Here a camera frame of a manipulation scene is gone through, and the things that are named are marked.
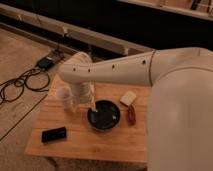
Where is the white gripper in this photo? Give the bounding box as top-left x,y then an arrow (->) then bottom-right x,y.
70,82 -> 98,112

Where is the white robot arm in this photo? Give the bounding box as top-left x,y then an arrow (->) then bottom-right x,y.
58,47 -> 213,171

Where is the white ceramic cup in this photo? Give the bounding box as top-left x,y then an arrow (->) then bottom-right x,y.
55,87 -> 72,110

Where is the black bowl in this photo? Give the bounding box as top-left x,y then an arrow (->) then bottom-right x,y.
87,100 -> 120,131

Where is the wooden table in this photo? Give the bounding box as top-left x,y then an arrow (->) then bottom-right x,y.
25,77 -> 151,163

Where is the pale sponge block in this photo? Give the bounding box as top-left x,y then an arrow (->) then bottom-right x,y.
120,91 -> 136,106

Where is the black rectangular remote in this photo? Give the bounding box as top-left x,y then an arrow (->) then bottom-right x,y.
41,127 -> 67,143

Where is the black power adapter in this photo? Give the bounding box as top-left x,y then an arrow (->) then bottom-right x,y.
36,50 -> 64,71

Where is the black coiled cable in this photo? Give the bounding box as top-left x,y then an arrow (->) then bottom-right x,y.
0,67 -> 52,105

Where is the long wooden rail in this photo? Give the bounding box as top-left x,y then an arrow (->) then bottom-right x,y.
0,3 -> 153,55

